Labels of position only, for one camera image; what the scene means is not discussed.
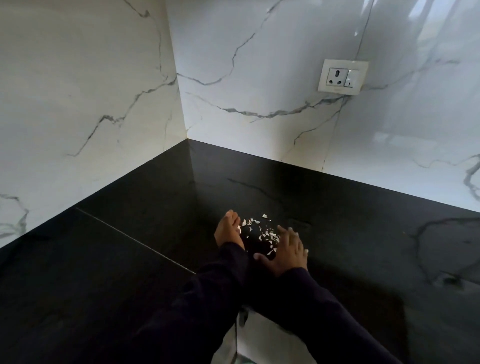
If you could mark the person's left hand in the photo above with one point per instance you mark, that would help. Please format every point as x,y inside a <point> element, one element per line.
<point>227,230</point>

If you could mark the white vegetable peels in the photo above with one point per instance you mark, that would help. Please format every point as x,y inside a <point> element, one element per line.
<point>268,234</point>

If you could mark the person's right forearm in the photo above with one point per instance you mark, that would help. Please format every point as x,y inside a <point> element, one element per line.
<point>330,318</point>

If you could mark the white base cabinet door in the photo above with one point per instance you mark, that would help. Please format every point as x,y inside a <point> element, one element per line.
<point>270,337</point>

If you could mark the white wall socket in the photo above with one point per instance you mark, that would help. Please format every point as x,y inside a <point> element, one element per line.
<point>342,77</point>

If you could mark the person's right hand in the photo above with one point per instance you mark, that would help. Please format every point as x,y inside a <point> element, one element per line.
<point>285,255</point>

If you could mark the person's left forearm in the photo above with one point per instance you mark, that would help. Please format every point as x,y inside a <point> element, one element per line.
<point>195,311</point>

